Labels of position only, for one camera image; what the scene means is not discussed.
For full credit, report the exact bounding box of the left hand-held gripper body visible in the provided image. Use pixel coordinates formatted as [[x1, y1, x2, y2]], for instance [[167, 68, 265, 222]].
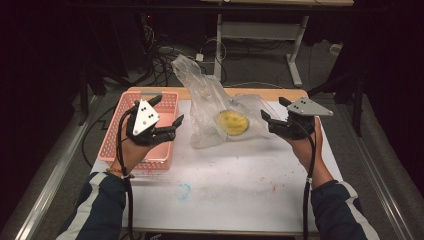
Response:
[[125, 98, 177, 147]]

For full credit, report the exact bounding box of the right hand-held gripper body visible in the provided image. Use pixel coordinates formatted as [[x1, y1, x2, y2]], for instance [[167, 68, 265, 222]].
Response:
[[268, 96, 334, 141]]

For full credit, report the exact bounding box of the pink plastic basket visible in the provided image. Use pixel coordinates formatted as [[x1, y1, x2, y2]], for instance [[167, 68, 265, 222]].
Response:
[[97, 90, 180, 172]]

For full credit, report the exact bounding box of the clear smiley plastic bag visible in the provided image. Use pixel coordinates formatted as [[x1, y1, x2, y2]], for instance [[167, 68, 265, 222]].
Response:
[[170, 54, 285, 150]]

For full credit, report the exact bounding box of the person's left hand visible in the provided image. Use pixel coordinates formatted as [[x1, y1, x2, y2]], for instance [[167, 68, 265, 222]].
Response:
[[110, 114, 158, 177]]

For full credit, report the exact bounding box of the person's right hand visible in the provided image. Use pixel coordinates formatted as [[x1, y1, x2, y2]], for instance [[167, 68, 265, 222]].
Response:
[[284, 116, 335, 190]]

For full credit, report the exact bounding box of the black metal stand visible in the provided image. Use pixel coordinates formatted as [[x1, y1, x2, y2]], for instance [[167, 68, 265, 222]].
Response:
[[77, 64, 90, 127]]

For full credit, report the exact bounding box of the white table board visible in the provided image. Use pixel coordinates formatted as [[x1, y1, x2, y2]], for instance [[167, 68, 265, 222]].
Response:
[[89, 99, 345, 235]]

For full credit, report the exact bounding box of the tangle of floor cables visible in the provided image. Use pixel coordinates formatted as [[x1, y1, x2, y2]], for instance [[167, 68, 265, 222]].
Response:
[[141, 24, 229, 88]]

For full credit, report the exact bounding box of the black floor cable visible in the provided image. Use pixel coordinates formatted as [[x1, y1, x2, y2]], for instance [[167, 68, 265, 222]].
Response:
[[80, 105, 118, 169]]

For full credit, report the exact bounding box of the orange bracelet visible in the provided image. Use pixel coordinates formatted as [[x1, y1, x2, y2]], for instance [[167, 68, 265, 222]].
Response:
[[105, 168, 136, 179]]

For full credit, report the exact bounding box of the white metal desk frame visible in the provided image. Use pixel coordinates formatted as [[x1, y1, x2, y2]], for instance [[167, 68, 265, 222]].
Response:
[[199, 0, 355, 88]]

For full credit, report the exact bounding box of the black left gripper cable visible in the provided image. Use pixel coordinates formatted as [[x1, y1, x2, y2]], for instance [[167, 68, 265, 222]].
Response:
[[116, 109, 137, 240]]

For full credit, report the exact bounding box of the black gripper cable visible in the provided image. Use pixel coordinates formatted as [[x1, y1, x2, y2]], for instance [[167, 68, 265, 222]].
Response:
[[292, 120, 318, 240], [116, 109, 137, 240]]

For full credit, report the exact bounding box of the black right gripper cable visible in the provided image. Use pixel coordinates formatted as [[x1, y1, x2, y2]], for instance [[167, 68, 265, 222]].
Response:
[[292, 120, 318, 240]]

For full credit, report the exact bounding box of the metal floor rail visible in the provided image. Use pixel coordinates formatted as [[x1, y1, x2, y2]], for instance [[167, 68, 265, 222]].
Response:
[[14, 94, 103, 240], [344, 131, 416, 240]]

